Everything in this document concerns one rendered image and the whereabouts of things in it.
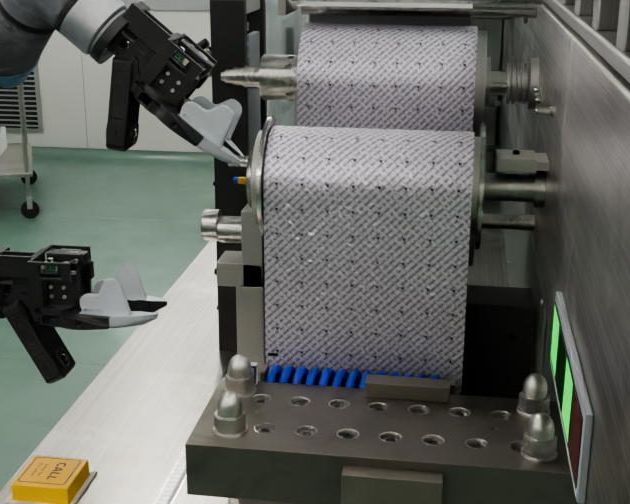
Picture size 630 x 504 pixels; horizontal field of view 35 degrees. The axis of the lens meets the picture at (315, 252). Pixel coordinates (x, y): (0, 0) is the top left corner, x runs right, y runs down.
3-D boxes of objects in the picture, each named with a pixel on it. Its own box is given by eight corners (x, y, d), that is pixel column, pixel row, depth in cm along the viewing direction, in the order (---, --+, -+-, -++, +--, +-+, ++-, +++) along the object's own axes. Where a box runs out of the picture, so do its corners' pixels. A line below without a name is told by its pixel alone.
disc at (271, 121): (280, 213, 130) (277, 101, 124) (284, 213, 130) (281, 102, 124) (258, 259, 117) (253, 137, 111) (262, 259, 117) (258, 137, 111)
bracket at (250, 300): (225, 414, 138) (220, 199, 129) (272, 418, 137) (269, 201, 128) (217, 431, 133) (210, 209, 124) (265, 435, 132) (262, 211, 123)
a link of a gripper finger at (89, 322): (102, 321, 117) (36, 312, 119) (103, 333, 117) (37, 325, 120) (122, 307, 121) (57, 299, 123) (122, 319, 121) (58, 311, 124)
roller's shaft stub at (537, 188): (481, 200, 120) (484, 163, 118) (541, 202, 119) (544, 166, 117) (482, 209, 116) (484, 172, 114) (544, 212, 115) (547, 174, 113)
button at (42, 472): (35, 471, 123) (34, 453, 122) (90, 475, 122) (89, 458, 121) (11, 501, 117) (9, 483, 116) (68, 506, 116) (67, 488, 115)
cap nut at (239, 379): (228, 383, 117) (227, 347, 116) (259, 385, 117) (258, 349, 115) (221, 396, 114) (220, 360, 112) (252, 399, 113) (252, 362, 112)
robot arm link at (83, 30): (50, 37, 115) (77, 30, 123) (82, 63, 115) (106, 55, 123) (87, -15, 113) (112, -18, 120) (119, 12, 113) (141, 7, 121)
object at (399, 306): (266, 378, 122) (264, 232, 117) (461, 391, 119) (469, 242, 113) (265, 379, 122) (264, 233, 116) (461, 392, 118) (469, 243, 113)
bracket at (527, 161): (494, 162, 118) (495, 145, 118) (544, 163, 118) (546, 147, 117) (495, 171, 114) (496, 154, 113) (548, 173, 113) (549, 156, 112)
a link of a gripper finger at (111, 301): (144, 286, 115) (72, 278, 118) (146, 334, 117) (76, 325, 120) (156, 277, 118) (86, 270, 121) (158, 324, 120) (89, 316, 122)
